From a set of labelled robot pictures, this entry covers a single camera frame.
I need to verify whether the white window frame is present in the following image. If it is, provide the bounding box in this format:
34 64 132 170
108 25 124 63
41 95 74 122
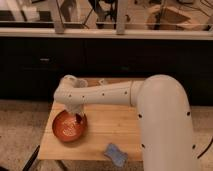
0 0 213 40

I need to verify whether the dark red pepper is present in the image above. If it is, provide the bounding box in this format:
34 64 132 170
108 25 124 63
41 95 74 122
76 114 83 124

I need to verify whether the black cabinet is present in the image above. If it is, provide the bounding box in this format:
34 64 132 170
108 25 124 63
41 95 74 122
0 37 213 106

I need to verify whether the black cable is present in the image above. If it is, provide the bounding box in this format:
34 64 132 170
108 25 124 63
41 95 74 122
196 134 213 160

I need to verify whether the orange ceramic bowl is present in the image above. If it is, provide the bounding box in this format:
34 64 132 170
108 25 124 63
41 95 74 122
52 110 87 142

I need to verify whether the blue sponge cloth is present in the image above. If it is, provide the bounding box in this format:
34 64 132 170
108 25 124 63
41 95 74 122
104 143 128 167

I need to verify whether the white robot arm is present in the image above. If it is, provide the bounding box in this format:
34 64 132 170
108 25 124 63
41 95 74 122
54 74 201 171

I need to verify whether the wooden table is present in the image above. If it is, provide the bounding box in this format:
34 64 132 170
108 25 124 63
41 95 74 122
37 77 148 163

